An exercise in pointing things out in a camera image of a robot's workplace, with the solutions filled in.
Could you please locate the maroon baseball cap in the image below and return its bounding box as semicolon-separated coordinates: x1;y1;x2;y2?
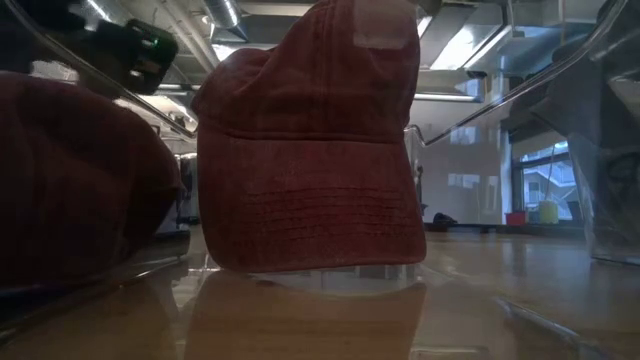
189;0;428;274
0;69;185;292

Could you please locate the black stand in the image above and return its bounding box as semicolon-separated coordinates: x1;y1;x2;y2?
415;165;429;217

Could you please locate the silver ceiling ventilation duct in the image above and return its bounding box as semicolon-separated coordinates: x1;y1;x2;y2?
201;0;250;43

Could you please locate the yellow-green container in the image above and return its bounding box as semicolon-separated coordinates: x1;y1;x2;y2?
538;200;560;226

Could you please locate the window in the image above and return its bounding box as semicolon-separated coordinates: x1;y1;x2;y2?
518;140;577;222

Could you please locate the clear plastic bin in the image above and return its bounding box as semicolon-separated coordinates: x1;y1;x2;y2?
0;0;632;360
567;0;640;267

